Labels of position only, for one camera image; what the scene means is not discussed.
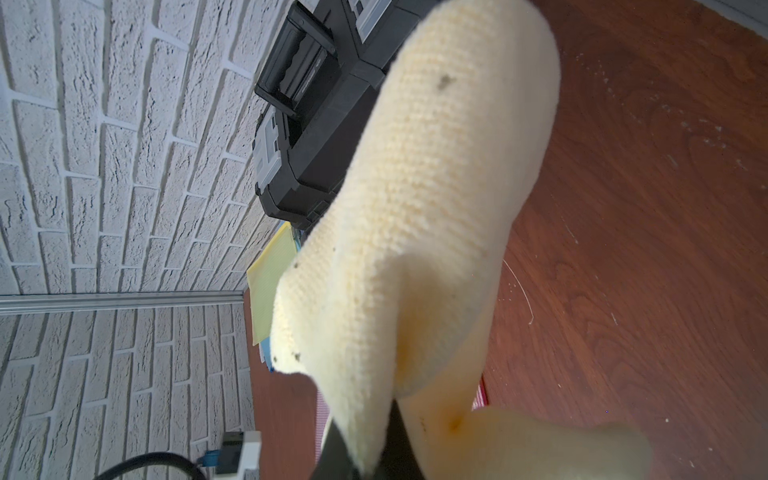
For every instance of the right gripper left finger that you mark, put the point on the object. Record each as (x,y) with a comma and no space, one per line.
(334,462)

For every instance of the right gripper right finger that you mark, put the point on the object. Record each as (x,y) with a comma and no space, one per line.
(397,461)

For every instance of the yellow cleaning cloth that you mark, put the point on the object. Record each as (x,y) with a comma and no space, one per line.
(392,296)

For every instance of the yellow document bag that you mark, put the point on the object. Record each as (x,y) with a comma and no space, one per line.
(263,277)

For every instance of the pink document bag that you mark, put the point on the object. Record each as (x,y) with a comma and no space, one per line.
(323,415)

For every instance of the blue document bag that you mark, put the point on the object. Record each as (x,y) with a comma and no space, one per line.
(265,354)

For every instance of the black plastic toolbox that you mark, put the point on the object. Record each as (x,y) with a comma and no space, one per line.
(321,77)

